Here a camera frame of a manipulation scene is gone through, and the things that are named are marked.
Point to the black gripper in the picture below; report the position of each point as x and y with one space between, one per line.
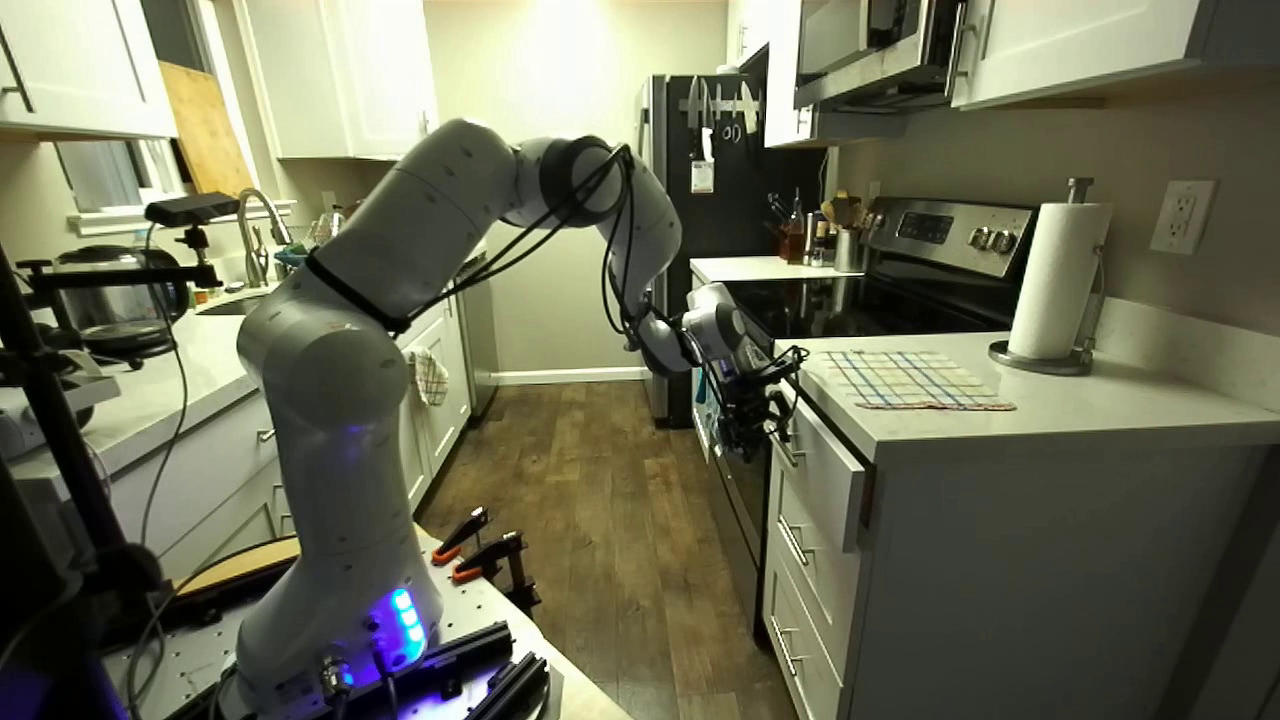
746 403

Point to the white drawer with wooden sides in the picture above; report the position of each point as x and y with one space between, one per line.
827 480

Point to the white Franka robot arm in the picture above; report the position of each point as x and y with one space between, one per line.
334 372

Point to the white tall middle drawer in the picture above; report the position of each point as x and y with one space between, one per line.
803 567

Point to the white drawer near floor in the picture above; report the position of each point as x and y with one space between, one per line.
792 662

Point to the white three drawer cabinet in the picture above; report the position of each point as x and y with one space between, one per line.
1064 560

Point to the white base cabinet with counter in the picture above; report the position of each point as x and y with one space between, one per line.
761 265

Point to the checkered dish mat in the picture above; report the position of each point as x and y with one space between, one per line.
923 382

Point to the red vase with twigs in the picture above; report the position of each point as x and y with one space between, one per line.
792 242

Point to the utensil crock with wooden spoons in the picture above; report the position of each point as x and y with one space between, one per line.
841 246

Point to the black refrigerator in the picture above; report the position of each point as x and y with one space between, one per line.
746 201

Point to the stainless black electric stove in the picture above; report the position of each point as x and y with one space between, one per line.
932 242

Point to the magnetic knife strip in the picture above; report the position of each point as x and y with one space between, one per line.
721 105

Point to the white paper towel roll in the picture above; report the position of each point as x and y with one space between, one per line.
1059 281

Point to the stainless over range microwave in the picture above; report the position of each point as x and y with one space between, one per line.
864 46

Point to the white round hanging trivet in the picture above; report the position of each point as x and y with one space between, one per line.
429 377

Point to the metal breadboard plate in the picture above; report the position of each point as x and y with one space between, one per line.
493 626

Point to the black aluminium rails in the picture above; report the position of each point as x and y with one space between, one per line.
466 664

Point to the curved metal sink faucet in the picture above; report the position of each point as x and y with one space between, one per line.
274 214

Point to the robot mounting table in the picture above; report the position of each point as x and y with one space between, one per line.
240 567

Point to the white sink counter cabinet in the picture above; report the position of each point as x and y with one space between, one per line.
202 454

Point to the wooden cutting board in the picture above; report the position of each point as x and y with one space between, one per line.
204 134

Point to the black round pot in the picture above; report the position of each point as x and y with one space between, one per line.
121 313

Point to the white wall cabinet beside fridge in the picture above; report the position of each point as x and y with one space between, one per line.
787 64

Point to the white wall outlet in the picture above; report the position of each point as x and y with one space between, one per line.
1181 216

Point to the white wall cabinet over drawers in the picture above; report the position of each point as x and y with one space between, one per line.
1092 41

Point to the white tall wall cabinet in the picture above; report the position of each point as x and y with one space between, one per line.
345 72

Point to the black camera tripod stand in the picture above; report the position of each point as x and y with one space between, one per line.
53 443

